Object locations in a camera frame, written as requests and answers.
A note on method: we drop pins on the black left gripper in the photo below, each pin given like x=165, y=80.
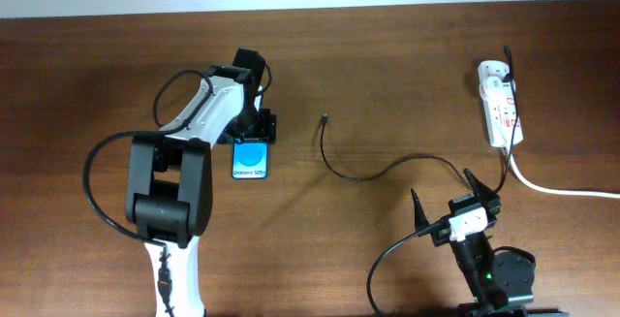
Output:
x=263, y=130

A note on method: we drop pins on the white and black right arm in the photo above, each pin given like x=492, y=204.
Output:
x=500, y=279

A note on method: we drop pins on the white power strip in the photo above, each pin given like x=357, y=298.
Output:
x=503, y=125

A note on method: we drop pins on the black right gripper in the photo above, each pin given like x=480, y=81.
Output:
x=440, y=235

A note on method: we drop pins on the blue Galaxy smartphone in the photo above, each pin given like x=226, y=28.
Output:
x=250, y=161

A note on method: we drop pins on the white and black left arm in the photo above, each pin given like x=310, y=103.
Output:
x=170, y=191

